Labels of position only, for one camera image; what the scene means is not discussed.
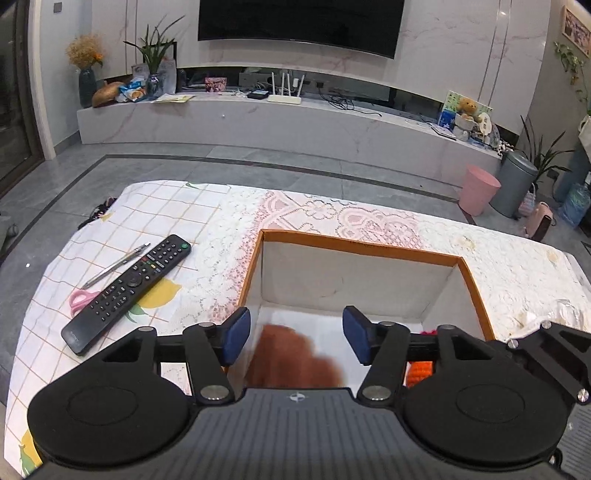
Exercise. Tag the white hanging cloth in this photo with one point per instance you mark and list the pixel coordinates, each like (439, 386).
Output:
(585, 138)

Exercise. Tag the pink picture card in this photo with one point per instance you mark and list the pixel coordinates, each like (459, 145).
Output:
(215, 84)

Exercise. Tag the blue box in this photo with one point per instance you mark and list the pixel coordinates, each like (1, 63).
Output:
(447, 120)

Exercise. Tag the hanging vine plant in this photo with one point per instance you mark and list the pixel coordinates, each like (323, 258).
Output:
(570, 62)

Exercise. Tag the brown round object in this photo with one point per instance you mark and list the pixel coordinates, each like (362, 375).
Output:
(107, 94)

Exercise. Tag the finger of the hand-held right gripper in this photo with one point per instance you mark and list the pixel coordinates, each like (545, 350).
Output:
(531, 346)

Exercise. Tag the checked fruit print tablecloth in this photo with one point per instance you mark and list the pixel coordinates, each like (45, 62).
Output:
(152, 217)

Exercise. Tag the black wall television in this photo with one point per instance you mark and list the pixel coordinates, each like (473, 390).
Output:
(300, 21)

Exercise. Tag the white router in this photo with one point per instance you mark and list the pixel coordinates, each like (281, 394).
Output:
(284, 98)

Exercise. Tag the blue white snack packet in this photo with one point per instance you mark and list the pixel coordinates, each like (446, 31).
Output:
(133, 90)

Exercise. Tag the brown plush toy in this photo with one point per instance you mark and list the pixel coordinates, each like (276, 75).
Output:
(295, 360)

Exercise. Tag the black set-top box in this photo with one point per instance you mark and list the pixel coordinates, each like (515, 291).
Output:
(257, 94)

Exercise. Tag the silver pen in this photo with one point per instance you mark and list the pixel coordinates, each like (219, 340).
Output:
(117, 267)

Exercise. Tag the small woven bag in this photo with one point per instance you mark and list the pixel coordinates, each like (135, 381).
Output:
(527, 203)

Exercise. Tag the dried yellow flowers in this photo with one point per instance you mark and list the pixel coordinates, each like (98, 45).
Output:
(85, 50)

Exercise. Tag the green plant in glass vase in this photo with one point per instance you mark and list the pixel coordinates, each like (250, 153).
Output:
(154, 60)

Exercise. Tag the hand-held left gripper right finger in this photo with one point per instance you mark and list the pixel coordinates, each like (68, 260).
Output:
(355, 334)

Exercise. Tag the yellowish paper sheets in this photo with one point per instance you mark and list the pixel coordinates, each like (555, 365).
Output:
(173, 98)

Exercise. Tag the pink scissors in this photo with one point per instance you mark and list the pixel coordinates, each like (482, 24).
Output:
(81, 300)

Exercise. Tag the black remote control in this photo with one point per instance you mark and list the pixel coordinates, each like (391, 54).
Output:
(129, 295)

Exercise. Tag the blue water bottle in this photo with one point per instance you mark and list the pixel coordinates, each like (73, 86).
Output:
(577, 203)

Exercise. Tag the orange cardboard box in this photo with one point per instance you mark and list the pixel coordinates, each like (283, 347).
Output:
(369, 286)

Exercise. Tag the pink trash bin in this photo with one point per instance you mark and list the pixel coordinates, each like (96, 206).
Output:
(478, 191)

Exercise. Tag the white round ornament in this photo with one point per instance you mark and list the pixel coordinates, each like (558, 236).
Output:
(483, 122)

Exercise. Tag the small brown teddy bear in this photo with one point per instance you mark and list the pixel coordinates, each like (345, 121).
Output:
(467, 107)

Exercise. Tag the dark blue vase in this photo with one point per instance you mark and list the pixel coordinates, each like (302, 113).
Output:
(87, 87)

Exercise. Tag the framed wall picture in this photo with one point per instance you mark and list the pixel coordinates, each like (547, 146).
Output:
(577, 25)

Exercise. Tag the long-leaf potted plant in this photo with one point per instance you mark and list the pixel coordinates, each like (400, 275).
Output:
(547, 154)

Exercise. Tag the white marble tv cabinet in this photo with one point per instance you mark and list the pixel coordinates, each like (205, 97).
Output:
(277, 124)

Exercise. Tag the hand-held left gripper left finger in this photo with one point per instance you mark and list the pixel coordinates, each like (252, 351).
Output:
(238, 334)

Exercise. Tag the orange crochet carrot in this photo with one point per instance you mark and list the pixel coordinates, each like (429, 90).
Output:
(418, 374)

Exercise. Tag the grey trash bin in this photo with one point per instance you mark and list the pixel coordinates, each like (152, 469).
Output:
(513, 184)

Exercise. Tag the small pink heater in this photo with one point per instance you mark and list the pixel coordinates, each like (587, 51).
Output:
(541, 220)

